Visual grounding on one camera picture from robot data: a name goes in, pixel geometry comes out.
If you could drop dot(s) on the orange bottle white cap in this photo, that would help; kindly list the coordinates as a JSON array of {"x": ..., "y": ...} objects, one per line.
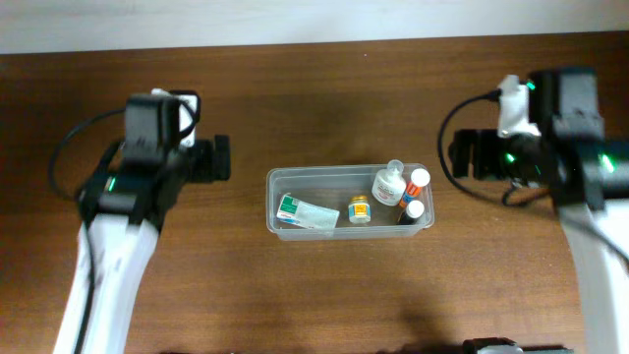
[{"x": 419, "y": 179}]

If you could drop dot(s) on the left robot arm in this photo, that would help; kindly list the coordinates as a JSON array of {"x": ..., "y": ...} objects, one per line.
[{"x": 123, "y": 205}]

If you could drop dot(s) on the black bottle white cap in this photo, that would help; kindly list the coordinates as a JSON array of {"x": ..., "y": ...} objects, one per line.
[{"x": 411, "y": 213}]

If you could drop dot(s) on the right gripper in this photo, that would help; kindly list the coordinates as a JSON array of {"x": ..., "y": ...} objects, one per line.
[{"x": 481, "y": 163}]

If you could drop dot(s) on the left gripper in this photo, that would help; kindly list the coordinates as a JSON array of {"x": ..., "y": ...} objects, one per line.
[{"x": 207, "y": 155}]

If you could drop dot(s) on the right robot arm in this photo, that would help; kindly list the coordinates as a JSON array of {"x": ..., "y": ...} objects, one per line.
[{"x": 550, "y": 135}]

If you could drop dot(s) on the clear plastic container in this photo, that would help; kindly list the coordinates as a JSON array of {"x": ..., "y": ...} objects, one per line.
[{"x": 333, "y": 187}]

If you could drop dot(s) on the gold lid small jar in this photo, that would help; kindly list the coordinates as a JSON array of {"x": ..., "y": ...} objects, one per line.
[{"x": 359, "y": 210}]

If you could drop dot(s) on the clear sanitizer bottle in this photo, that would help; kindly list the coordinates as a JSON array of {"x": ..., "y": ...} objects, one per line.
[{"x": 389, "y": 185}]

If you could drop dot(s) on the white green medicine box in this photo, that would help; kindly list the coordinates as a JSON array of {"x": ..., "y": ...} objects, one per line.
[{"x": 294, "y": 211}]

